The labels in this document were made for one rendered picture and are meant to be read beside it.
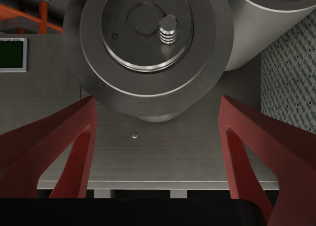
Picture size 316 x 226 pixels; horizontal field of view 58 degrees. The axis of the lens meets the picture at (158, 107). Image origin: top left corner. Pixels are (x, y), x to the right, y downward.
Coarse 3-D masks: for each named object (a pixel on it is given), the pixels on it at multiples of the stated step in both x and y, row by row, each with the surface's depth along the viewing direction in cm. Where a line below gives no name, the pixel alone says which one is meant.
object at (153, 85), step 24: (96, 0) 24; (192, 0) 24; (96, 24) 24; (96, 48) 24; (192, 48) 24; (96, 72) 24; (120, 72) 24; (168, 72) 24; (192, 72) 24; (144, 96) 24
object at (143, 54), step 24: (120, 0) 23; (144, 0) 23; (168, 0) 23; (120, 24) 22; (144, 24) 22; (192, 24) 22; (120, 48) 22; (144, 48) 22; (168, 48) 22; (144, 72) 24
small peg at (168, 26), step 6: (162, 18) 20; (168, 18) 20; (174, 18) 20; (162, 24) 20; (168, 24) 20; (174, 24) 20; (162, 30) 20; (168, 30) 20; (174, 30) 20; (162, 36) 21; (168, 36) 20; (174, 36) 21; (162, 42) 22; (168, 42) 22
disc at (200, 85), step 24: (72, 0) 25; (216, 0) 24; (72, 24) 25; (216, 24) 24; (72, 48) 24; (216, 48) 24; (72, 72) 24; (216, 72) 24; (96, 96) 24; (120, 96) 24; (168, 96) 24; (192, 96) 24
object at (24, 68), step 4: (0, 40) 58; (4, 40) 58; (8, 40) 58; (12, 40) 58; (16, 40) 58; (20, 40) 58; (24, 40) 58; (24, 44) 58; (24, 48) 58; (24, 52) 58; (24, 56) 58; (24, 60) 58; (24, 64) 58; (0, 68) 58; (4, 68) 58; (8, 68) 58; (12, 68) 58; (16, 68) 58; (20, 68) 58; (24, 68) 58
